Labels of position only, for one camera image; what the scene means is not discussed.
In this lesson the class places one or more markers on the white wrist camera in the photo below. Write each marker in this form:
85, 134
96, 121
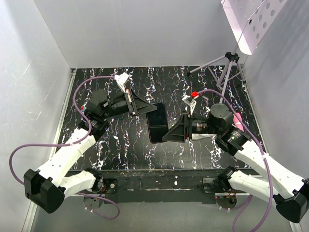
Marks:
121, 81
190, 101

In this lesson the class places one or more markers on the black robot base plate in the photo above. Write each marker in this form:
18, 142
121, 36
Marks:
163, 186

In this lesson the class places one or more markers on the pink marker pen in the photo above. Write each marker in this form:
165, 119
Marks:
237, 120

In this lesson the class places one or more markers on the lilac tripod music stand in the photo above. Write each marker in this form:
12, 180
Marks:
249, 21

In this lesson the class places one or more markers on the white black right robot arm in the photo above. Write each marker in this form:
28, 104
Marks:
288, 191

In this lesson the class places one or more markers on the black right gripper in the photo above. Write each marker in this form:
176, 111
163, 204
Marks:
177, 133

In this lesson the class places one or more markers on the black phone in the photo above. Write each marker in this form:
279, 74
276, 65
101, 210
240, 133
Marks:
157, 123

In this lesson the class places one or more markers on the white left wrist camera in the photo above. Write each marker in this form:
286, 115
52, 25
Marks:
121, 81

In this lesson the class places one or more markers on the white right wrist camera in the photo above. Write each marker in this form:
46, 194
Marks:
190, 101

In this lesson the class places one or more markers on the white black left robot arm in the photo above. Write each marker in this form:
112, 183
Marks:
48, 186

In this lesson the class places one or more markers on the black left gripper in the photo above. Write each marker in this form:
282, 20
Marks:
138, 105

